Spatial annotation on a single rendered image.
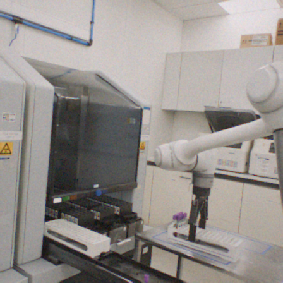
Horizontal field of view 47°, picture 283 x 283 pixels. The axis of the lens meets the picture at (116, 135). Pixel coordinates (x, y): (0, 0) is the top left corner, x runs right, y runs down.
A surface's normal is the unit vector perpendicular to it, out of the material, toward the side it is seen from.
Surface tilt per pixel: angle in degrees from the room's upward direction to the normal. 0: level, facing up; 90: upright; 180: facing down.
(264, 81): 84
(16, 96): 90
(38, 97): 90
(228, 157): 90
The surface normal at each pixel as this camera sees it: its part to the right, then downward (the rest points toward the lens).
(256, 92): -0.89, -0.23
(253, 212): -0.65, -0.02
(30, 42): 0.77, 0.10
